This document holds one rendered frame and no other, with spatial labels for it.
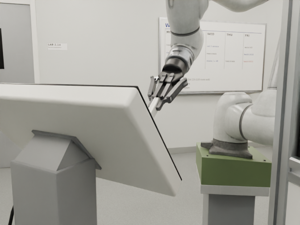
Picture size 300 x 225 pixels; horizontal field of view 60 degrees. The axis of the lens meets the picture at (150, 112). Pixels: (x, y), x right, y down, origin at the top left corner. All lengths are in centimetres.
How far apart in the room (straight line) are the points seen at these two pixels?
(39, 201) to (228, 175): 77
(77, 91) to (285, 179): 39
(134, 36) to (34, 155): 331
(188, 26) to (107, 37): 296
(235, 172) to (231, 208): 18
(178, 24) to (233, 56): 354
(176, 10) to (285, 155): 56
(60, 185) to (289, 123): 44
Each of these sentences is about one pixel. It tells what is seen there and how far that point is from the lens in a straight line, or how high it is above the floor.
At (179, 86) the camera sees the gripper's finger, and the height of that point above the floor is 118.
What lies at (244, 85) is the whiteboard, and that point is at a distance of 450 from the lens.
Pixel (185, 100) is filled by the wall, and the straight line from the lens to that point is 406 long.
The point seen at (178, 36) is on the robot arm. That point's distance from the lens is 91.
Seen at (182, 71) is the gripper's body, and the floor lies 123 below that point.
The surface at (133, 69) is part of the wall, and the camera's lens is 381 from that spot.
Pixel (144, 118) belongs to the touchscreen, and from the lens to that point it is 46.
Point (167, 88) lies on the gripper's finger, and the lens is 80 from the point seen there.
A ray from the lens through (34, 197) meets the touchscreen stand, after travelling 65.
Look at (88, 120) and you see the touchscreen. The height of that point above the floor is 113.
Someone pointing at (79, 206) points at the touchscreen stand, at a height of 92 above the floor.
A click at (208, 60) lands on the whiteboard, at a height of 144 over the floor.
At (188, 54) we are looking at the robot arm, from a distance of 90.
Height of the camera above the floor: 121
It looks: 8 degrees down
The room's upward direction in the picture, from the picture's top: straight up
